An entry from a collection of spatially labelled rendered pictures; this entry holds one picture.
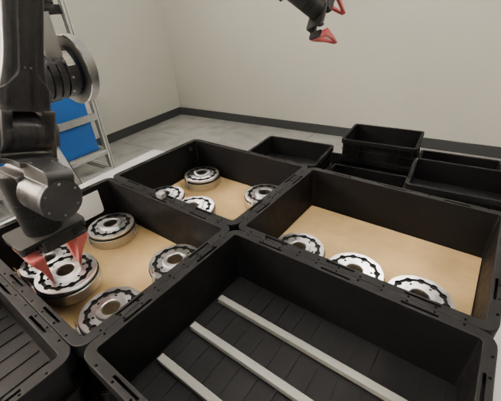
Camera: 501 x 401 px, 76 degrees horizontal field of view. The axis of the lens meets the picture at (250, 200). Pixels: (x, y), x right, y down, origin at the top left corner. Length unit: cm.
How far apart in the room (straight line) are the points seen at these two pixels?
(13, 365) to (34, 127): 36
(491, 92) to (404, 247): 278
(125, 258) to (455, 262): 66
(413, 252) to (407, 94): 280
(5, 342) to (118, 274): 20
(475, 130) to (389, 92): 82
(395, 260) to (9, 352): 69
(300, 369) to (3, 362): 45
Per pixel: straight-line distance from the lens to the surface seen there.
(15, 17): 51
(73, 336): 49
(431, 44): 337
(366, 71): 348
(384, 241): 74
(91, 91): 114
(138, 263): 71
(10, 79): 51
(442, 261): 73
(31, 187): 50
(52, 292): 64
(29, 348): 66
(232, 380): 51
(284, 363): 52
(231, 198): 87
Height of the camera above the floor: 127
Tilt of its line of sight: 31 degrees down
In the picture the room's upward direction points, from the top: 4 degrees counter-clockwise
